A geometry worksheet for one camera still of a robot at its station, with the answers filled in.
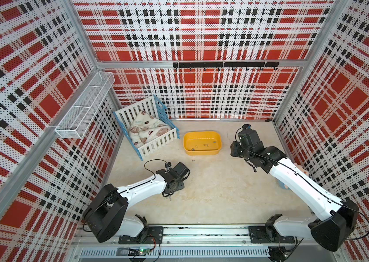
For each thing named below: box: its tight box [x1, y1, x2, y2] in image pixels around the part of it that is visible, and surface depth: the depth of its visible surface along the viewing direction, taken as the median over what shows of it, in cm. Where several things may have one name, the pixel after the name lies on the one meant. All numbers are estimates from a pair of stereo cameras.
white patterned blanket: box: [128, 110, 172, 148], surface depth 111 cm
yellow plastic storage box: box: [183, 131, 223, 156], surface depth 110 cm
